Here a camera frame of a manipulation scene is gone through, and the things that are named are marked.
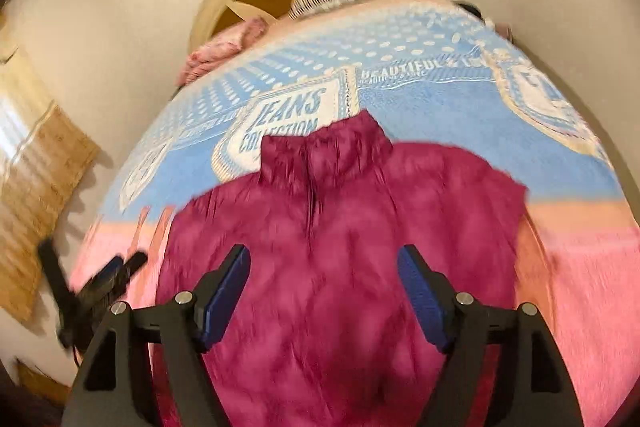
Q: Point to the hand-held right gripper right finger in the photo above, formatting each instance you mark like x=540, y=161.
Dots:
x=425, y=299

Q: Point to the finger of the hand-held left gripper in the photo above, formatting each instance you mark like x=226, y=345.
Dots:
x=114, y=272

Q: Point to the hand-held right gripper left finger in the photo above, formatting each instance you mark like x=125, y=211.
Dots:
x=229, y=294

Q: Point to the magenta puffer jacket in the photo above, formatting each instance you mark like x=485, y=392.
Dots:
x=320, y=257

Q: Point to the beige patterned curtain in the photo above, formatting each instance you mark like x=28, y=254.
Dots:
x=45, y=167

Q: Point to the blue and pink printed blanket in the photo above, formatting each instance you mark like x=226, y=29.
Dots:
x=425, y=117

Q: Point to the pink patterned pillow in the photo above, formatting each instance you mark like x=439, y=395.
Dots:
x=215, y=52

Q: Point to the red bedside box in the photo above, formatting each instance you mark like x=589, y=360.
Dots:
x=504, y=31

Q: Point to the black bedside object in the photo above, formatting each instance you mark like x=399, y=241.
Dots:
x=469, y=9

